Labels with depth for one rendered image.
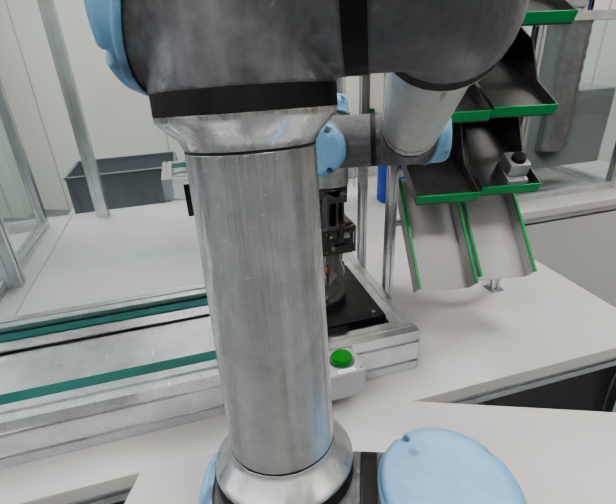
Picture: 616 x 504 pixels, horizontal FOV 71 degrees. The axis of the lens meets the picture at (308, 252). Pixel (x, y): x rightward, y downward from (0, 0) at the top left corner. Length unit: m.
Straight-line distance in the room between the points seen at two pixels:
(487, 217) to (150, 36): 0.97
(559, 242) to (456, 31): 1.85
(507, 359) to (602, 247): 1.30
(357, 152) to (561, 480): 0.61
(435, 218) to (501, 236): 0.17
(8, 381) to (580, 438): 1.08
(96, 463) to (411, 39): 0.82
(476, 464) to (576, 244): 1.80
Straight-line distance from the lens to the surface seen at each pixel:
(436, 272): 1.01
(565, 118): 2.00
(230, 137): 0.25
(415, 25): 0.25
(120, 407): 0.88
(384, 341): 0.90
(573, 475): 0.89
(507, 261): 1.11
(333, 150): 0.60
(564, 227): 2.06
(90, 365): 1.02
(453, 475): 0.40
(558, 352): 1.12
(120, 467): 0.88
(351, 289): 1.02
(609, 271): 2.40
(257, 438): 0.34
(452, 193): 0.96
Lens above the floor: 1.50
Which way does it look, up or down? 26 degrees down
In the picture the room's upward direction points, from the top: 3 degrees counter-clockwise
